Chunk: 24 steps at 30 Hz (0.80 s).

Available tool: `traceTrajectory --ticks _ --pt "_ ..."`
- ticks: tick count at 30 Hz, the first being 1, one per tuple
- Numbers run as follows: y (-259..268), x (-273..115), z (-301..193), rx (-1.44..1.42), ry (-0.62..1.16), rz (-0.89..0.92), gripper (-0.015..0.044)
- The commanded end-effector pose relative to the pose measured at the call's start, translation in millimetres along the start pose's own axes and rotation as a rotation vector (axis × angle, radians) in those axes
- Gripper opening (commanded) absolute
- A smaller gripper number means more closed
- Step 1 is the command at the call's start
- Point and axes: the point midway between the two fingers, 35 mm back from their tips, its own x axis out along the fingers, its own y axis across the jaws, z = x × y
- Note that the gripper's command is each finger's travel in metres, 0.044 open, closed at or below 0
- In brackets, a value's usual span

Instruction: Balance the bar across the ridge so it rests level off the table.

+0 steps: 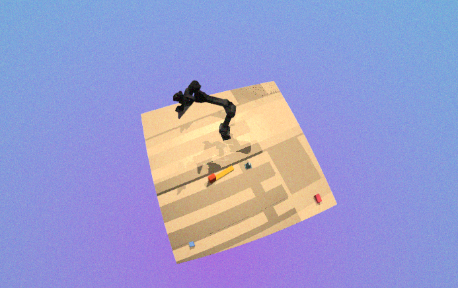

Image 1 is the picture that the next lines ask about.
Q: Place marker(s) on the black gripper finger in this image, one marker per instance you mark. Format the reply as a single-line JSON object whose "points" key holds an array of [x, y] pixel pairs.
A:
{"points": [[180, 113], [187, 104]]}

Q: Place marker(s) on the red rectangular block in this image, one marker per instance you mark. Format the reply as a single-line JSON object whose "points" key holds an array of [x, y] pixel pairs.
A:
{"points": [[318, 198]]}

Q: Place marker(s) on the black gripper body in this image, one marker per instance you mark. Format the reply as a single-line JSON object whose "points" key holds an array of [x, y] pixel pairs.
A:
{"points": [[187, 96]]}

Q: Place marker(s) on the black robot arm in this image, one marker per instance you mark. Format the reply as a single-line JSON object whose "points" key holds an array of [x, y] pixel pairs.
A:
{"points": [[201, 97]]}

